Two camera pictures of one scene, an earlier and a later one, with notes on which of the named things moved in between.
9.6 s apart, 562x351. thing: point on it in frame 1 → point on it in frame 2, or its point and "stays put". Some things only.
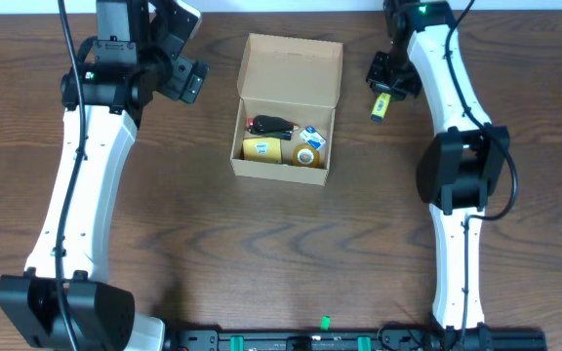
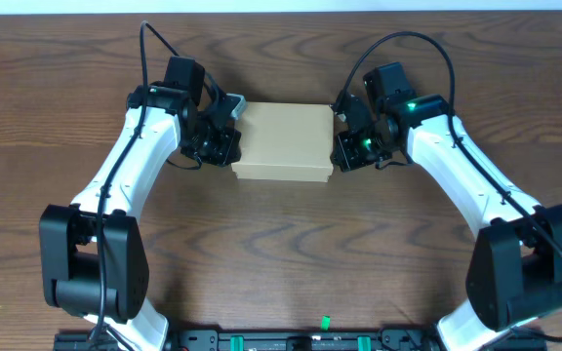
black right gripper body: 388,79 → 347,152
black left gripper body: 183,78 → 223,148
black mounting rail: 271,340 stays put
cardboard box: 293,79 → 286,141
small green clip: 325,323 stays put
